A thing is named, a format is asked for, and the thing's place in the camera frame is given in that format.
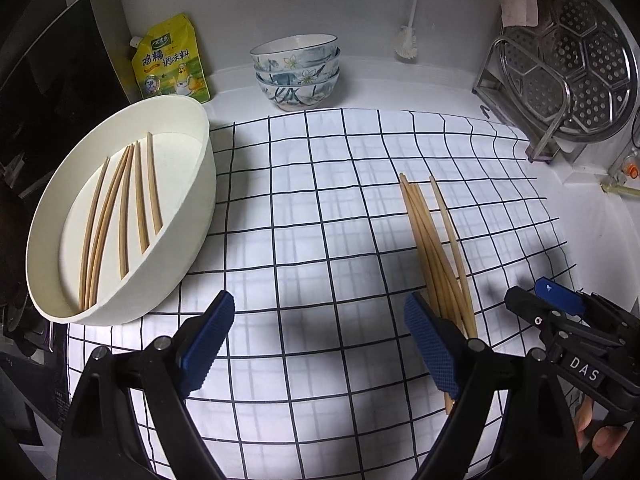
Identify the white black grid mat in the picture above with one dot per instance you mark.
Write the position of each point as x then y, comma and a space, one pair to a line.
325, 220

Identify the pile of wooden chopsticks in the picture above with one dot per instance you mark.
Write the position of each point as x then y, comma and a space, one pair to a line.
125, 210
435, 250

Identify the gas valve fitting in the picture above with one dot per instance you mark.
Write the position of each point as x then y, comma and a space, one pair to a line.
625, 167

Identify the small black hook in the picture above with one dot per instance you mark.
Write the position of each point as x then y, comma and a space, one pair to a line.
485, 111

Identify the person's right hand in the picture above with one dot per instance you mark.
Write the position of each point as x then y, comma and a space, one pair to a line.
607, 440

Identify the white round basin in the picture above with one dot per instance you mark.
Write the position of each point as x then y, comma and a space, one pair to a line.
190, 200

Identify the white dish brush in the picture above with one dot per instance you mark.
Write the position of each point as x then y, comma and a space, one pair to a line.
406, 42

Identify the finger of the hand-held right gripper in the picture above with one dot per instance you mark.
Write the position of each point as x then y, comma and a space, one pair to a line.
557, 294
530, 307

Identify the yellow seasoning pouch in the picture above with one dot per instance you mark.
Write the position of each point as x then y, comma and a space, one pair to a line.
172, 65

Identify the steel dish rack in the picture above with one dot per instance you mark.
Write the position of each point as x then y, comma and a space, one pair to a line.
542, 147

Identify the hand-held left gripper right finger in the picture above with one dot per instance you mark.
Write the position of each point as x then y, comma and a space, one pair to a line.
432, 345

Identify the small steel steamer plate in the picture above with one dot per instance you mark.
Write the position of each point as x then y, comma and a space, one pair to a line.
535, 90

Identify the large steel steamer plate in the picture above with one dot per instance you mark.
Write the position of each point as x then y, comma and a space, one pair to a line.
600, 60

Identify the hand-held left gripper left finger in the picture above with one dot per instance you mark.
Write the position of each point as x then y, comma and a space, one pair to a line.
207, 340

